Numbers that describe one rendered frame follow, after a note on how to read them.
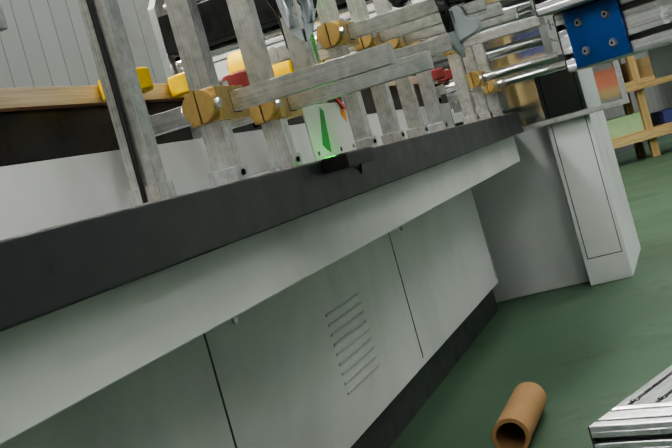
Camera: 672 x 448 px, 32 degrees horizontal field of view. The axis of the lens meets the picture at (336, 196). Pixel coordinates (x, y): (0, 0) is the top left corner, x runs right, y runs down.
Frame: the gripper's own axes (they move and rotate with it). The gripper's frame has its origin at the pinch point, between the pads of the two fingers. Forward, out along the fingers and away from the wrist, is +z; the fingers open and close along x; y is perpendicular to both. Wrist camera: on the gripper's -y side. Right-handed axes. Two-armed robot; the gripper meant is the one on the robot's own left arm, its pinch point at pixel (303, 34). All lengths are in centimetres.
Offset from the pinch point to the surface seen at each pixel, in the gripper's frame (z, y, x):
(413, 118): 16, -92, 25
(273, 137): 15.3, 2.1, -9.6
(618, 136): 65, -848, 291
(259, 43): -0.2, 2.4, -7.6
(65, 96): 2.4, 25.1, -36.9
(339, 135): 17.3, -23.3, 2.5
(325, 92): 10.4, 1.3, 0.8
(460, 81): 8, -162, 51
